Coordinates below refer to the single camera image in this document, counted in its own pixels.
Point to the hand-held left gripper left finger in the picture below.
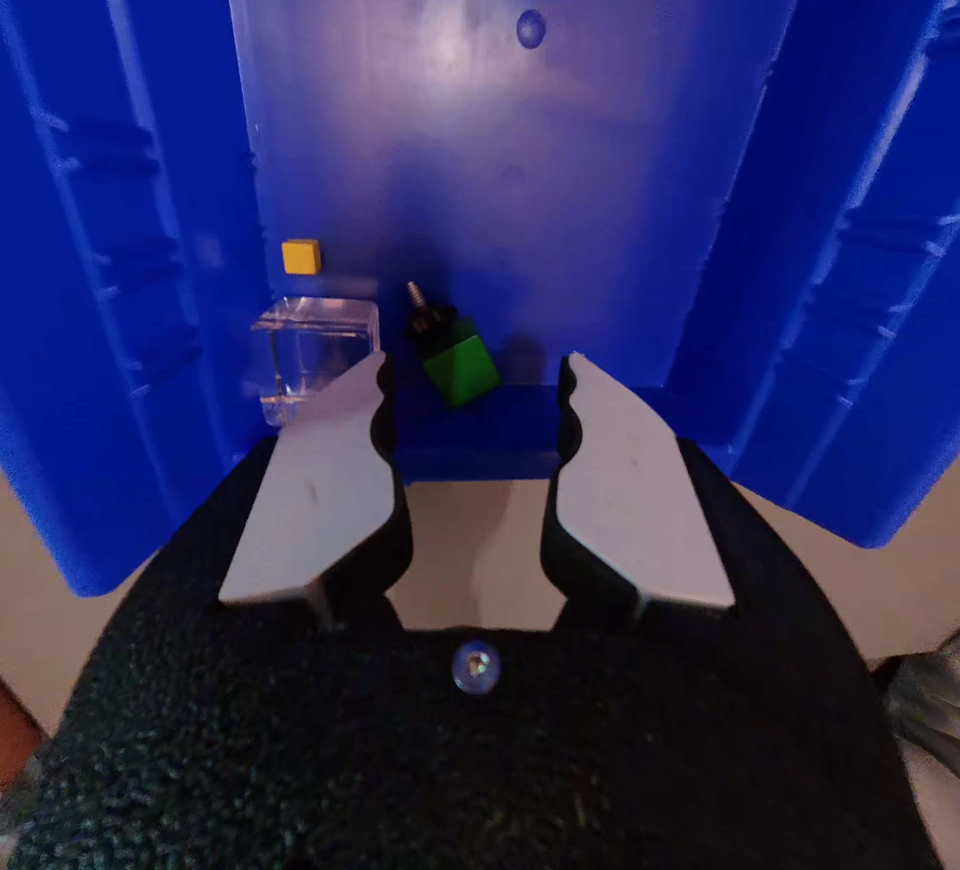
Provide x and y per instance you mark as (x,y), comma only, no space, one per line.
(315,510)

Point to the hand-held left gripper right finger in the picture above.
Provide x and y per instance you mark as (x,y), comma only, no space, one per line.
(637,510)

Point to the green wooden cube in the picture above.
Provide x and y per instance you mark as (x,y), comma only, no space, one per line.
(461,367)

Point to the blue plastic bin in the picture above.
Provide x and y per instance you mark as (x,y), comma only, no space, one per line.
(487,135)

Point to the grey desk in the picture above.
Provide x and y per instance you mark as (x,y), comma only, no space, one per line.
(472,547)

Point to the clear acrylic cube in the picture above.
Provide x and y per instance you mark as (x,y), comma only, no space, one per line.
(315,352)

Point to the black thumb screw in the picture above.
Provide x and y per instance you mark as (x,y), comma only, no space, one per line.
(429,319)

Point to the small yellow cube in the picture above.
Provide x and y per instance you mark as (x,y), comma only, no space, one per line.
(301,257)

